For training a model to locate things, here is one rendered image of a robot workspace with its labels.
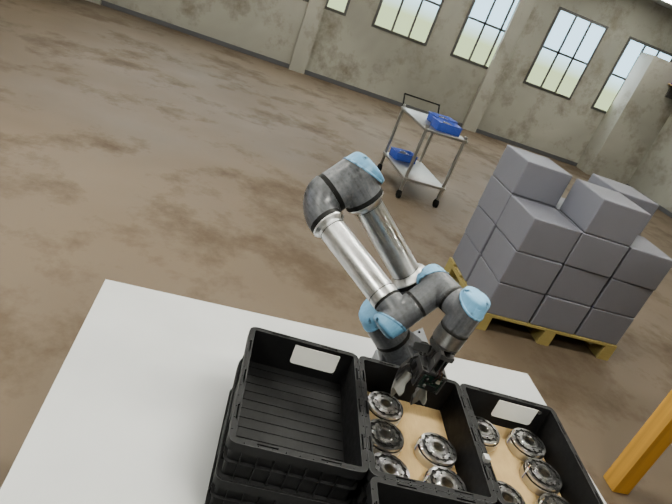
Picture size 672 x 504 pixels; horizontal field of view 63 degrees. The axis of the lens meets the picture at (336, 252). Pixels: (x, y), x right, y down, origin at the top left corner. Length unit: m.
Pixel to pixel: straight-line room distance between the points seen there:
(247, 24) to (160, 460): 10.04
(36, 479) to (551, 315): 3.52
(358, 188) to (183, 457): 0.80
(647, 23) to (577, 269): 9.54
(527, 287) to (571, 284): 0.32
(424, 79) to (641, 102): 4.40
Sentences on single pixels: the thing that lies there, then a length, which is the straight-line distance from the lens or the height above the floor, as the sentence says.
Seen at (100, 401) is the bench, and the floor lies 0.70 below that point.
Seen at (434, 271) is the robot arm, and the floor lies 1.24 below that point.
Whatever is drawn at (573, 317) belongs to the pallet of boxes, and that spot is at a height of 0.28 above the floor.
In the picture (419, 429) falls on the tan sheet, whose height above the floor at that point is 0.83.
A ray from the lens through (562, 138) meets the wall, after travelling 12.98.
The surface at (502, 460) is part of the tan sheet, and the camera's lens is 1.64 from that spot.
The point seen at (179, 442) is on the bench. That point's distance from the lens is 1.46.
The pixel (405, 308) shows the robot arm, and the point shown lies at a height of 1.15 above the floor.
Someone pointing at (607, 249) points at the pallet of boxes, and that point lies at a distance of 4.12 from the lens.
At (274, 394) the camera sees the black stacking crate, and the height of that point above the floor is 0.83.
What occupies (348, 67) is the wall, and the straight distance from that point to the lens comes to 11.22.
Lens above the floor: 1.77
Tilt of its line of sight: 25 degrees down
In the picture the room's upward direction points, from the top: 21 degrees clockwise
